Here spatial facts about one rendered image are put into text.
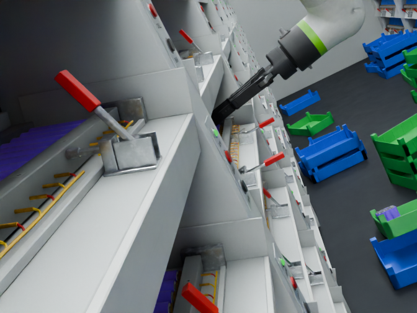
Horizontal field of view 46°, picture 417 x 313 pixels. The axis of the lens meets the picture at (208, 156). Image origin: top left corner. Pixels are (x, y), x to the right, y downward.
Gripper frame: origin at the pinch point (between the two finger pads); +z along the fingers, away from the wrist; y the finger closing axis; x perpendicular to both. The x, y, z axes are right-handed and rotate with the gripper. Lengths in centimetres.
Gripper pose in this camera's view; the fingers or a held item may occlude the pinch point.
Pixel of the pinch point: (219, 113)
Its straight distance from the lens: 116.2
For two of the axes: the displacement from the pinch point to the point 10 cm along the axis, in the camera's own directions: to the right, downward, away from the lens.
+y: -0.5, 2.8, -9.6
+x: 6.5, 7.4, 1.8
